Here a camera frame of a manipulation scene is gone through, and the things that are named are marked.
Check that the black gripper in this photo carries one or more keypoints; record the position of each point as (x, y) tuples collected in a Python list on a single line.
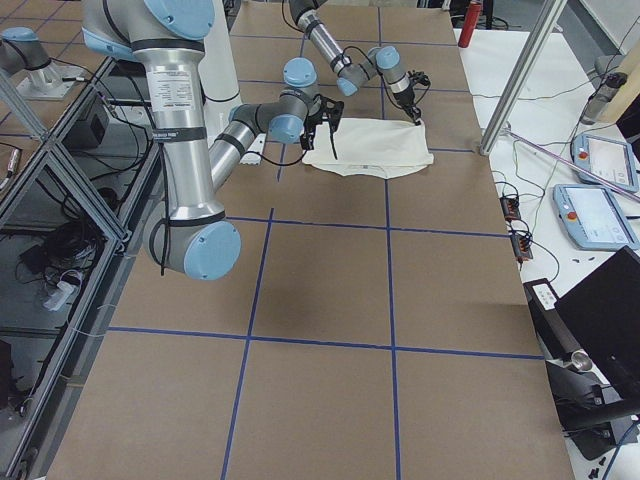
[(406, 100), (314, 125)]

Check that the cream cat print t-shirt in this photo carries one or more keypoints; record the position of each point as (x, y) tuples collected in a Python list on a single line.
[(384, 149)]

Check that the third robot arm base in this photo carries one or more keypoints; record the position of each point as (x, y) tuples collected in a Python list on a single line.
[(21, 50)]

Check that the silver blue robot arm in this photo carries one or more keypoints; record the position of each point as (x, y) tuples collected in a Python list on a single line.
[(385, 62), (188, 232)]

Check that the white hook reacher stick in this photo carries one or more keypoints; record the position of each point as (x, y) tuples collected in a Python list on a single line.
[(583, 175)]

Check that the red cylinder bottle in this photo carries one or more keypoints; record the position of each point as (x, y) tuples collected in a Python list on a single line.
[(471, 18)]

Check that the far blue teach pendant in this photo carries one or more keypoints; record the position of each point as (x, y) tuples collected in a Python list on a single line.
[(612, 160)]

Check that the blue teach pendant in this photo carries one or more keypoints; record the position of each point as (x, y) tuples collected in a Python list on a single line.
[(612, 160), (592, 218)]

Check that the near blue teach pendant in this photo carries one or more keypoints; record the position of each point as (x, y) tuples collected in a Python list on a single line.
[(592, 218)]

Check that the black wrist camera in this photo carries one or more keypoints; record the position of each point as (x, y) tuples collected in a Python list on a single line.
[(419, 78), (329, 110)]

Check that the aluminium frame post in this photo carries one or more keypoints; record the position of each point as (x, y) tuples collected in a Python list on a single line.
[(536, 40)]

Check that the aluminium side frame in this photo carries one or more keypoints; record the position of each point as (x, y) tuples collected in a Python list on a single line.
[(68, 220)]

